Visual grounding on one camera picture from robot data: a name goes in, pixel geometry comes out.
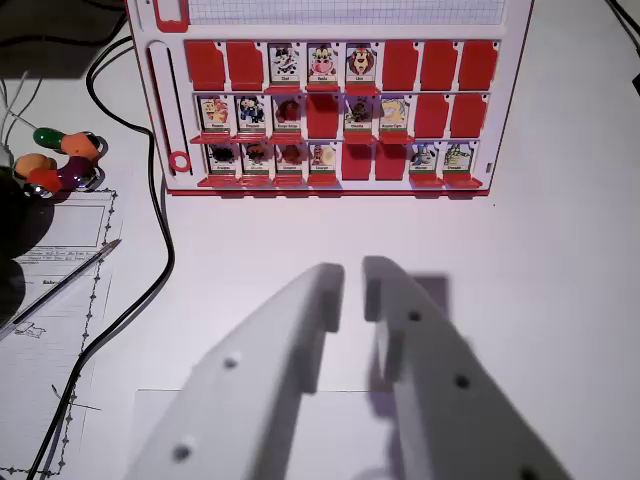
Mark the black box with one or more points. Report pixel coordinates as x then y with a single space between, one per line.
50 50

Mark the printed paper form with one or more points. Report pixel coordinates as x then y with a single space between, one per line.
40 375

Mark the black rounded object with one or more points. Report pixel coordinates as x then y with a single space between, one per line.
20 230

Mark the clear ballpoint pen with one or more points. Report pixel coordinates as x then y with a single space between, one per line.
60 288

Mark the red and white game board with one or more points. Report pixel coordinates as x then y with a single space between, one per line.
165 100

